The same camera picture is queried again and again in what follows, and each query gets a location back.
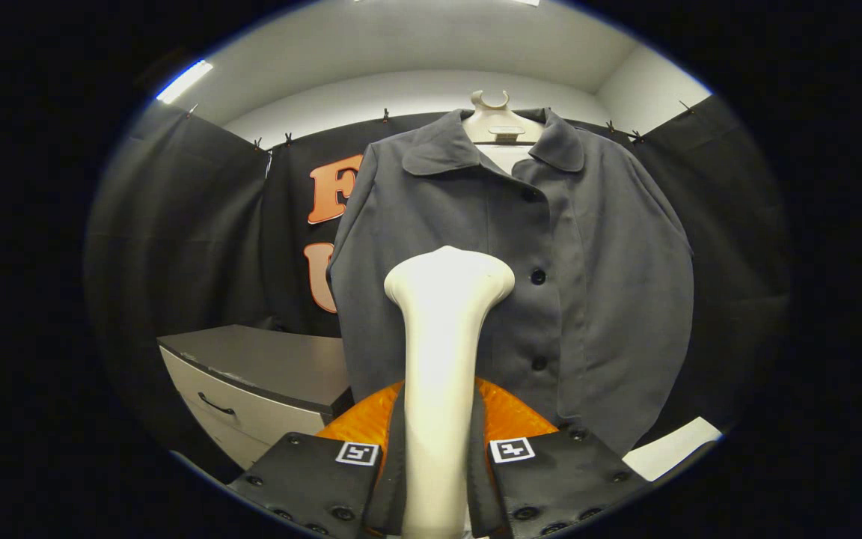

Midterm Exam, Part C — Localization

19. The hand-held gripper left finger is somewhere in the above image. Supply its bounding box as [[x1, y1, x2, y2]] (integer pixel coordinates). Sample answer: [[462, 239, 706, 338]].
[[227, 380, 408, 538]]

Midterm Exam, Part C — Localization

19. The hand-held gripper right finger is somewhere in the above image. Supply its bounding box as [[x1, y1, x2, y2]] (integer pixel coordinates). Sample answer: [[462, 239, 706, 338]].
[[474, 378, 649, 538]]

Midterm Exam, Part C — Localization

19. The grey button-up shirt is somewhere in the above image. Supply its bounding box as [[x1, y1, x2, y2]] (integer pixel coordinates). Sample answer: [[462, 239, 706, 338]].
[[326, 107, 695, 457]]

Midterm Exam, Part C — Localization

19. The grey drawer cabinet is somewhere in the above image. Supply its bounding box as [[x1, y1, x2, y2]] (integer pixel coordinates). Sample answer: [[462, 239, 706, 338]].
[[157, 324, 355, 472]]

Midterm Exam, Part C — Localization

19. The white flat board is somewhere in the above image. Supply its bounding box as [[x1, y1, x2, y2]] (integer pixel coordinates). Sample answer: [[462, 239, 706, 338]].
[[622, 417, 724, 482]]

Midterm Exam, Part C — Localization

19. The white mannequin torso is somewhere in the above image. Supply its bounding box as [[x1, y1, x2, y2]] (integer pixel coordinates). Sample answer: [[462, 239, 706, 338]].
[[463, 90, 545, 174]]

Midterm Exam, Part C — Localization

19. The ceiling light strip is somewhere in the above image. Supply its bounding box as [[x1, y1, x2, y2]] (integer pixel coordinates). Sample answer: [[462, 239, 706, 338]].
[[156, 60, 215, 104]]

